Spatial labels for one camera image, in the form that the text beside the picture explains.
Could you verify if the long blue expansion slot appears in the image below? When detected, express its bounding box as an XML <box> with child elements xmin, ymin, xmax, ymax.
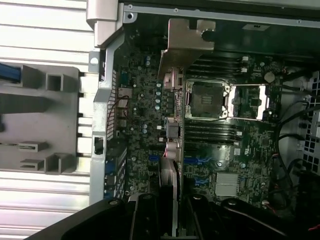
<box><xmin>148</xmin><ymin>155</ymin><xmax>210</xmax><ymax>165</ymax></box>

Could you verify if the silver chipset heatsink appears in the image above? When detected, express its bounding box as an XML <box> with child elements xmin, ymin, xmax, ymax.
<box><xmin>215</xmin><ymin>171</ymin><xmax>240</xmax><ymax>196</ymax></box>

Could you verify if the green motherboard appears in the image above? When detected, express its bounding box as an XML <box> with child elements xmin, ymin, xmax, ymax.
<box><xmin>109</xmin><ymin>24</ymin><xmax>283</xmax><ymax>208</ymax></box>

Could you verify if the black open PC case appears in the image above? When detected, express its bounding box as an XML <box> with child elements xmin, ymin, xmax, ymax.
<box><xmin>86</xmin><ymin>0</ymin><xmax>320</xmax><ymax>240</ymax></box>

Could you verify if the CPU socket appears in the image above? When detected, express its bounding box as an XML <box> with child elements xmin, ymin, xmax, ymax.
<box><xmin>184</xmin><ymin>79</ymin><xmax>231</xmax><ymax>120</ymax></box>

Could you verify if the metal socket cover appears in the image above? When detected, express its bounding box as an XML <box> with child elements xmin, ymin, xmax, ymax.
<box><xmin>226</xmin><ymin>83</ymin><xmax>272</xmax><ymax>122</ymax></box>

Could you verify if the grey parts rack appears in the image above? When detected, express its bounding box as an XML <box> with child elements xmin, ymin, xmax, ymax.
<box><xmin>0</xmin><ymin>63</ymin><xmax>85</xmax><ymax>176</ymax></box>

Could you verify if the perforated metal disk bay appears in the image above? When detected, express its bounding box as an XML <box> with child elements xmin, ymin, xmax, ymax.
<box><xmin>297</xmin><ymin>72</ymin><xmax>320</xmax><ymax>171</ymax></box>

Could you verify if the hard disk in blue caddy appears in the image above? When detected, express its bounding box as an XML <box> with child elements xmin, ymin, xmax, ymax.
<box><xmin>0</xmin><ymin>61</ymin><xmax>20</xmax><ymax>85</ymax></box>

